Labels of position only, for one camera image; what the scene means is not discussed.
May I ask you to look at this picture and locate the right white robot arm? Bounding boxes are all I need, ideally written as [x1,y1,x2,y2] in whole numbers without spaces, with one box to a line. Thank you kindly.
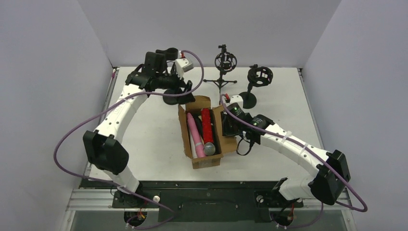
[223,103,351,205]

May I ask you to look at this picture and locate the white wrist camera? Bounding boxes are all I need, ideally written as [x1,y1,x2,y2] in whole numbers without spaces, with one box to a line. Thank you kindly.
[225,95,243,109]
[175,57,194,76]

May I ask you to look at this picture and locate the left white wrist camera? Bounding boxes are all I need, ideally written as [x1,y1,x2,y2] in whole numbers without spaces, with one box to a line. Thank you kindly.
[175,57,194,76]

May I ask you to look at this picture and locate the pink microphone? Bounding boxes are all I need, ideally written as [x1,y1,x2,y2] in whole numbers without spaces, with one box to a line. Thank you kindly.
[187,113,206,158]

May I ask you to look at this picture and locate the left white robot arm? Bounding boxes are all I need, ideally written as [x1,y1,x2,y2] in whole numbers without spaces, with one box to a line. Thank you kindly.
[83,48,195,194]

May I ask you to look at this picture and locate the tripod shock mount stand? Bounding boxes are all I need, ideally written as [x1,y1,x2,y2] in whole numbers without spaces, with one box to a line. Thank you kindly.
[203,44,238,93]

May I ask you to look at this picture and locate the red glitter microphone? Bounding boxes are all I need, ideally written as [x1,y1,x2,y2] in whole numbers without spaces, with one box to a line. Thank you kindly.
[201,108,216,156]

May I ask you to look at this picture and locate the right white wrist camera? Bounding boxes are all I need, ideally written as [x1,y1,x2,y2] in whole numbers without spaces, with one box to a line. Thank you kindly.
[225,95,243,109]

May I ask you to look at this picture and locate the shock mount stand round base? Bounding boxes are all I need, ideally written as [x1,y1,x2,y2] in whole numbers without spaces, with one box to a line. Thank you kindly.
[238,64,274,109]

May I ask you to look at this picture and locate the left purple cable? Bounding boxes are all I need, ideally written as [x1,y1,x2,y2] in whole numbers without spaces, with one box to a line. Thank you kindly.
[53,50,204,231]

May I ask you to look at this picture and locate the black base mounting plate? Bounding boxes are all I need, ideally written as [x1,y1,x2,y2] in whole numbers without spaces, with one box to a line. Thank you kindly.
[80,180,303,225]

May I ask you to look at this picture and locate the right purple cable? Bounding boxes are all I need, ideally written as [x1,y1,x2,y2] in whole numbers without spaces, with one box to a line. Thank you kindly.
[220,93,368,230]

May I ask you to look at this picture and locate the brown cardboard box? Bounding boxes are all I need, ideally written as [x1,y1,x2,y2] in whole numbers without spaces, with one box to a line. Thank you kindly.
[178,96,238,169]

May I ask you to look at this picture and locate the purple cable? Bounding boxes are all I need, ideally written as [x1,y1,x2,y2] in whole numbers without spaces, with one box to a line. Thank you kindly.
[220,93,368,230]
[53,50,204,231]

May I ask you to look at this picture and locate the clip mic stand round base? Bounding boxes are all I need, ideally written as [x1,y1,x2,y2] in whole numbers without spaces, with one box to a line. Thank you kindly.
[155,48,189,106]

